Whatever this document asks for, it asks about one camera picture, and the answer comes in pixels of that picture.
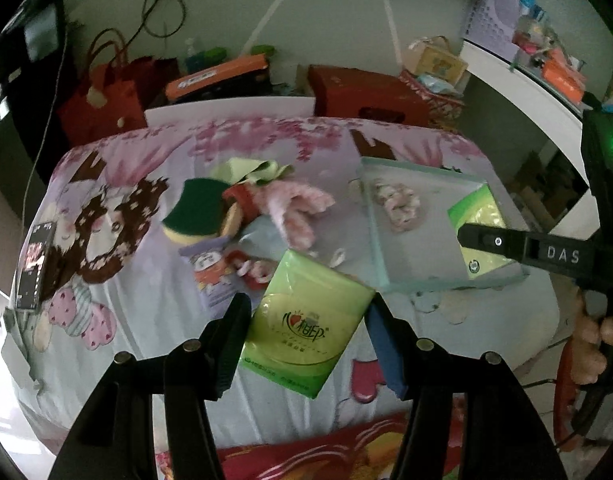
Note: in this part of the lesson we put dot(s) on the red gift bag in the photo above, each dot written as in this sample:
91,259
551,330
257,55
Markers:
104,105

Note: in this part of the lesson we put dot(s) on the red cardboard box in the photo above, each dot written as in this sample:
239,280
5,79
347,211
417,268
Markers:
366,92

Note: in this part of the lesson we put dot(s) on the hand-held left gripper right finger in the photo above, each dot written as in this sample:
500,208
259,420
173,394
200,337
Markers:
386,355

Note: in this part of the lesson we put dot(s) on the red wrapped candy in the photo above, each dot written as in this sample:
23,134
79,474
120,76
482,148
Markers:
251,266

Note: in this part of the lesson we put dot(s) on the purple snack packet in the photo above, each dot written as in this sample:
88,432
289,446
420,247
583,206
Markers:
211,272

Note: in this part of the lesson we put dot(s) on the purple plastic basket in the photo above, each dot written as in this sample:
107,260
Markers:
491,15

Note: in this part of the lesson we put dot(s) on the red floral blanket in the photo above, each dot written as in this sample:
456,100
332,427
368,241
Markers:
296,452

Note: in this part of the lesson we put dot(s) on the green and yellow sponge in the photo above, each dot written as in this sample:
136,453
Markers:
199,210

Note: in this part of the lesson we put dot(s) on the light green cloth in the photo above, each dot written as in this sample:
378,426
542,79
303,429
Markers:
249,171

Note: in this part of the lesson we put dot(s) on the printed cartoon blanket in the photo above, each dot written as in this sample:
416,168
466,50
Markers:
111,320

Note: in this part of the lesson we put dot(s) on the person's right hand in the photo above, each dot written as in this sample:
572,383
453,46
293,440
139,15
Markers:
589,360

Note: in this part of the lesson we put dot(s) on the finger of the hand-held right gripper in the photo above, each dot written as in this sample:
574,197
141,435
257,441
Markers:
516,250

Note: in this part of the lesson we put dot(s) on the pink fuzzy glove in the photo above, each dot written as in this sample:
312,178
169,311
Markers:
299,210

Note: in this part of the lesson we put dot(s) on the small black monitor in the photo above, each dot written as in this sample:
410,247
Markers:
36,30

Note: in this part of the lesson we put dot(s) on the translucent plastic tray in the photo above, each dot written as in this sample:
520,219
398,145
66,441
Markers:
421,250

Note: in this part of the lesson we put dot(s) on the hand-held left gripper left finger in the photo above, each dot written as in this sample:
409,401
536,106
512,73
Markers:
232,340

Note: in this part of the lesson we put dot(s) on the patterned red box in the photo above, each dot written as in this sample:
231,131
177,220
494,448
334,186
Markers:
439,102

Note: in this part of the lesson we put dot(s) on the green tissue pack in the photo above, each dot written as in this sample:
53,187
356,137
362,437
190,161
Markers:
306,325
479,215

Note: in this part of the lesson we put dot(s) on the blue face mask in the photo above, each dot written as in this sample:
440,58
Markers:
259,237

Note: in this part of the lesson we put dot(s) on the orange flat box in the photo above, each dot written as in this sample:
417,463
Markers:
214,77

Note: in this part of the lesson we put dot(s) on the blue wipes pack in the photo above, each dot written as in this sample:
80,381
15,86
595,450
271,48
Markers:
436,82

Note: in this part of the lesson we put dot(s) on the green bottle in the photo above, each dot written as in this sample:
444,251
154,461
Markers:
217,55

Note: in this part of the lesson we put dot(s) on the spotted fabric scrunchie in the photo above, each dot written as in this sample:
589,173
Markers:
399,202

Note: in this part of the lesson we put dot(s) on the white board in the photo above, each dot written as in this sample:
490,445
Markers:
226,107

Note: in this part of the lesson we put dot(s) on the beige paper bag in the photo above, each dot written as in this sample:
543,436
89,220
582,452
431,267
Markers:
439,60

